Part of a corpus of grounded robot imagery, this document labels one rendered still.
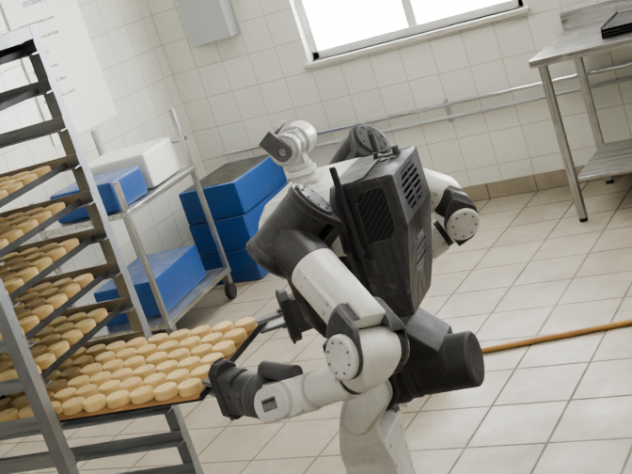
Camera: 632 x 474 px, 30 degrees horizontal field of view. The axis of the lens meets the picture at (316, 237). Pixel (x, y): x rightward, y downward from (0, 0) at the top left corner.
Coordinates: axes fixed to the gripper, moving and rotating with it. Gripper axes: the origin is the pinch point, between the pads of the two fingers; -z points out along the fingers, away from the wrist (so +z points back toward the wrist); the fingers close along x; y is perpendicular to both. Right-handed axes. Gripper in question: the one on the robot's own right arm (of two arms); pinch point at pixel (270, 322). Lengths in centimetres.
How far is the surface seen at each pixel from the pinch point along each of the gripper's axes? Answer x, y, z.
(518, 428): -104, -116, 77
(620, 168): -81, -294, 209
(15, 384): 10, 11, -55
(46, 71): 66, -22, -28
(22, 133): 55, -28, -39
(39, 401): 7, 17, -51
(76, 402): 1.7, 11.2, -44.7
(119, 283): 14.5, -22.6, -29.4
